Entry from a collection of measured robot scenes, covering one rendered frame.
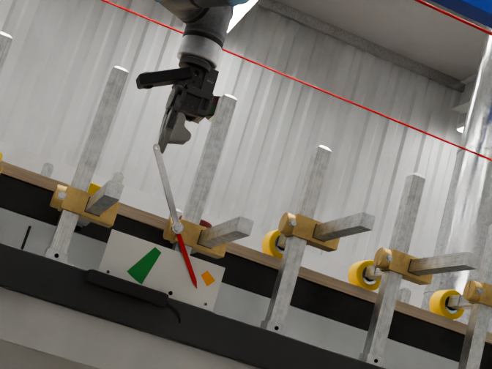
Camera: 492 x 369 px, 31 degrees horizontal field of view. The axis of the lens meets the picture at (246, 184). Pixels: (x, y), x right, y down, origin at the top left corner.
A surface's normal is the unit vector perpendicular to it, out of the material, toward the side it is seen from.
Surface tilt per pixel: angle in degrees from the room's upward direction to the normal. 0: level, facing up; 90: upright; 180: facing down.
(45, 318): 90
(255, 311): 90
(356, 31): 180
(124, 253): 90
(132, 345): 90
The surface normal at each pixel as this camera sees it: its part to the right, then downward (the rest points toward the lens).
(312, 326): 0.32, -0.15
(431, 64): -0.28, 0.93
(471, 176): -0.58, -0.37
